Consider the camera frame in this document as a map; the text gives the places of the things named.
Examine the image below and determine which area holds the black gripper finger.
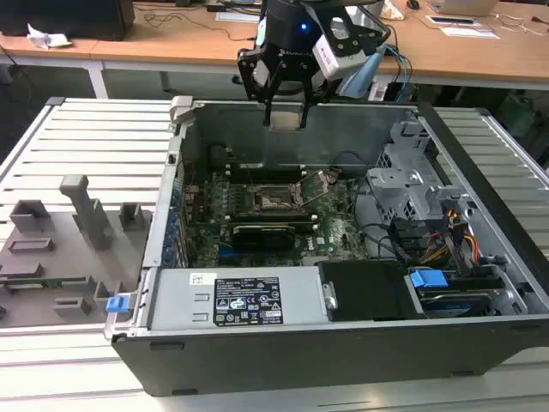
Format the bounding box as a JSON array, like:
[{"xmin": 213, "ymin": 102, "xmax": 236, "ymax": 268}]
[
  {"xmin": 238, "ymin": 47, "xmax": 285, "ymax": 127},
  {"xmin": 298, "ymin": 59, "xmax": 334, "ymax": 130}
]

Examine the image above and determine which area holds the CPU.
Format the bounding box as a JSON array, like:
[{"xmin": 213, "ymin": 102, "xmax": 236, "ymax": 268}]
[{"xmin": 270, "ymin": 112, "xmax": 304, "ymax": 130}]

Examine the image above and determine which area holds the metal socket cover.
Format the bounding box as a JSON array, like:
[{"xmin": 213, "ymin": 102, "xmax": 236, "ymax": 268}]
[{"xmin": 293, "ymin": 169, "xmax": 335, "ymax": 211}]

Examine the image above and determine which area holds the black RAM slot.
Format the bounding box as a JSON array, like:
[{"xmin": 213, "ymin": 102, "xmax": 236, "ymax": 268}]
[
  {"xmin": 195, "ymin": 212, "xmax": 318, "ymax": 235},
  {"xmin": 226, "ymin": 161, "xmax": 308, "ymax": 185}
]

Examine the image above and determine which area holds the CPU socket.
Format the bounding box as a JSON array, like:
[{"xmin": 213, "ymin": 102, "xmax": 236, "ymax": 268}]
[{"xmin": 251, "ymin": 182, "xmax": 311, "ymax": 215}]

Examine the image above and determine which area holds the white paper sheet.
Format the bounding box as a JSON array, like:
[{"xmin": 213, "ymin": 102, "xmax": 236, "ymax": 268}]
[
  {"xmin": 216, "ymin": 11, "xmax": 262, "ymax": 22},
  {"xmin": 441, "ymin": 25, "xmax": 501, "ymax": 39}
]

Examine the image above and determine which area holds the wooden desk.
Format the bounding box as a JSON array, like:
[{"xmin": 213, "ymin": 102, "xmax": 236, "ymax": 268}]
[
  {"xmin": 0, "ymin": 33, "xmax": 130, "ymax": 100},
  {"xmin": 92, "ymin": 0, "xmax": 549, "ymax": 94}
]

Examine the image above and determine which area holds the beige crumpled bag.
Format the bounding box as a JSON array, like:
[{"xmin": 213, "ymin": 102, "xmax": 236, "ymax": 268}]
[{"xmin": 383, "ymin": 0, "xmax": 407, "ymax": 21}]

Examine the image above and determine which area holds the metal drive cage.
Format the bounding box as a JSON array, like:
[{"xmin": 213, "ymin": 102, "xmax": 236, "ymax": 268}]
[{"xmin": 366, "ymin": 119, "xmax": 473, "ymax": 224}]

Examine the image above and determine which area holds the green motherboard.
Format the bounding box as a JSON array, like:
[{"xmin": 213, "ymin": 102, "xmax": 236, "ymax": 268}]
[{"xmin": 182, "ymin": 165, "xmax": 370, "ymax": 267}]

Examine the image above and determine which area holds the black graphics card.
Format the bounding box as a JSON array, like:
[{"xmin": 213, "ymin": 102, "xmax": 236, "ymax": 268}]
[{"xmin": 231, "ymin": 222, "xmax": 297, "ymax": 252}]

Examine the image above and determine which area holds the white tablet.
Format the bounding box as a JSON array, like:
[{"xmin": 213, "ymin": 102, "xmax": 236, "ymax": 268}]
[{"xmin": 425, "ymin": 15, "xmax": 484, "ymax": 27}]

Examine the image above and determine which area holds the silver laptop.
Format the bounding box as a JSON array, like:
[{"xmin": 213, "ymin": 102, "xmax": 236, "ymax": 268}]
[{"xmin": 426, "ymin": 0, "xmax": 501, "ymax": 17}]

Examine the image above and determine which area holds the black computer tower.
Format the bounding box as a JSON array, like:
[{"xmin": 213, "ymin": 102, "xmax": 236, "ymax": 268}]
[{"xmin": 0, "ymin": 0, "xmax": 136, "ymax": 42}]

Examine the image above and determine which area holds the crumpled white paper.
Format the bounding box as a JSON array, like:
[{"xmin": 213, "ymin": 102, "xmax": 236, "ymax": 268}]
[{"xmin": 26, "ymin": 23, "xmax": 73, "ymax": 51}]

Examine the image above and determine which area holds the blue disk carrier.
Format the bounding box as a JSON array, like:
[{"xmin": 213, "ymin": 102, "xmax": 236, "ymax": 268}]
[{"xmin": 409, "ymin": 268, "xmax": 449, "ymax": 300}]

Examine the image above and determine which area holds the grey power supply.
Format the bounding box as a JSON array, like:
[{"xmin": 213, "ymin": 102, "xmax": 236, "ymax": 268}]
[{"xmin": 148, "ymin": 265, "xmax": 327, "ymax": 331}]

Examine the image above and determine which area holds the hard disk drive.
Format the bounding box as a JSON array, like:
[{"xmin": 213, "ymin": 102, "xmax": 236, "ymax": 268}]
[{"xmin": 418, "ymin": 288, "xmax": 494, "ymax": 319}]

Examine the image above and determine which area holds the grey parts rack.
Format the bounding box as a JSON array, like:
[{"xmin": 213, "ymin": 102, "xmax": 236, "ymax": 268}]
[{"xmin": 0, "ymin": 174, "xmax": 154, "ymax": 327}]

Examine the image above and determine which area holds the blue case latch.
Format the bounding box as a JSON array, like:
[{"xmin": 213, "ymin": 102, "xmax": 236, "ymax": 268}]
[{"xmin": 106, "ymin": 295, "xmax": 130, "ymax": 315}]

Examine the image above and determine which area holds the black PC case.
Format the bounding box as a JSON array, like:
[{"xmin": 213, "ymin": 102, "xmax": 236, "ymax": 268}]
[{"xmin": 110, "ymin": 94, "xmax": 549, "ymax": 398}]

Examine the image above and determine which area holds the green RAM stick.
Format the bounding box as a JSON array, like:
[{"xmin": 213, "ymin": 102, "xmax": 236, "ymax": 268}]
[{"xmin": 0, "ymin": 276, "xmax": 87, "ymax": 288}]

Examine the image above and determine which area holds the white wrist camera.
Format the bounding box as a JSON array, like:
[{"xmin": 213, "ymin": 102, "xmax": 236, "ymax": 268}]
[{"xmin": 311, "ymin": 15, "xmax": 389, "ymax": 82}]

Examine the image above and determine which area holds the blue cable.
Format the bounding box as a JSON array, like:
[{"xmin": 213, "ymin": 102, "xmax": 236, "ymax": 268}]
[{"xmin": 383, "ymin": 42, "xmax": 415, "ymax": 102}]

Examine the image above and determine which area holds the black wire bundle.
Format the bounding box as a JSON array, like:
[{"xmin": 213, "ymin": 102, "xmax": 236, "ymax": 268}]
[{"xmin": 355, "ymin": 178, "xmax": 432, "ymax": 264}]

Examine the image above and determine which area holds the yellow orange wire bundle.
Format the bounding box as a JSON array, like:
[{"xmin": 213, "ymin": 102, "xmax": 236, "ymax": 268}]
[{"xmin": 422, "ymin": 208, "xmax": 480, "ymax": 265}]

